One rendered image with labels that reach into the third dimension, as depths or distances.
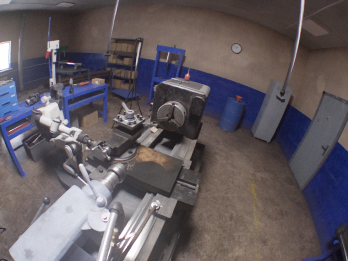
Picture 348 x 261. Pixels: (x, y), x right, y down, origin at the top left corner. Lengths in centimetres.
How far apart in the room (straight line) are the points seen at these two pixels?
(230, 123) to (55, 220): 410
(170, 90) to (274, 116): 366
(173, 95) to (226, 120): 291
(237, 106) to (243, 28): 242
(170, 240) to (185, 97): 126
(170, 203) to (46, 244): 66
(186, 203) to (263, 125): 396
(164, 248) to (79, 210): 86
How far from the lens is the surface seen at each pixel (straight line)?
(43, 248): 52
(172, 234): 130
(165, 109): 125
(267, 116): 454
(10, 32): 752
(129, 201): 104
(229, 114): 411
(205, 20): 489
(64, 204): 55
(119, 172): 65
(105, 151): 92
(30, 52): 773
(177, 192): 93
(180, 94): 140
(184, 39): 484
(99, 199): 50
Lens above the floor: 160
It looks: 28 degrees down
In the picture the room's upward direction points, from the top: 14 degrees clockwise
